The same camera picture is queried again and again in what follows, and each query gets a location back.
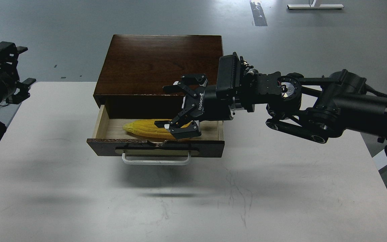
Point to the yellow corn cob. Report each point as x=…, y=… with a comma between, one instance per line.
x=147, y=128

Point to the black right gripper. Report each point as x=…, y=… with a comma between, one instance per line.
x=206, y=107

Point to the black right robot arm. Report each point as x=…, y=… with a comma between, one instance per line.
x=315, y=109

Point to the white table leg base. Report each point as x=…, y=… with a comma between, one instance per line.
x=314, y=4

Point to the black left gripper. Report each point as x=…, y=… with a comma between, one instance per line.
x=9, y=78

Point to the black tape strip on floor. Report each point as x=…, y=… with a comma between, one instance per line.
x=259, y=18

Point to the dark wooden drawer cabinet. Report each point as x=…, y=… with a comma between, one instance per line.
x=136, y=68

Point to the wooden drawer with white handle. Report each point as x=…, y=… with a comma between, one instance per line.
x=110, y=139

